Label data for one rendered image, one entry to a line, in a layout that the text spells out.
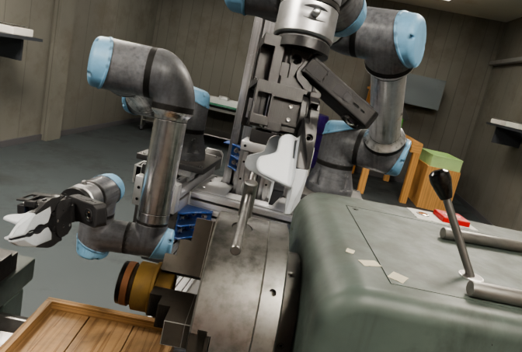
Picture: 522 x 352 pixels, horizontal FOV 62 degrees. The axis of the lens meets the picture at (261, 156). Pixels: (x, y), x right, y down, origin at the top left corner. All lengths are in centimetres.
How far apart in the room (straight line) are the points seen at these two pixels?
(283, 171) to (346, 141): 84
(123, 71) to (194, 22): 774
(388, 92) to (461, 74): 744
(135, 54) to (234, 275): 55
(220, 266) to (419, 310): 28
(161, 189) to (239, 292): 43
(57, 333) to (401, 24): 96
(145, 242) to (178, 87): 36
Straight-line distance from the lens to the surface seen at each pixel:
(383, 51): 102
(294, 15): 55
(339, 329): 59
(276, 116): 52
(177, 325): 70
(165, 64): 100
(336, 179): 135
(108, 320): 110
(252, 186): 68
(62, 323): 108
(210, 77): 857
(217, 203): 143
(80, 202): 92
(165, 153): 101
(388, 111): 117
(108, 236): 107
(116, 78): 102
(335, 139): 134
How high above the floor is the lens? 149
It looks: 11 degrees down
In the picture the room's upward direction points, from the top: 12 degrees clockwise
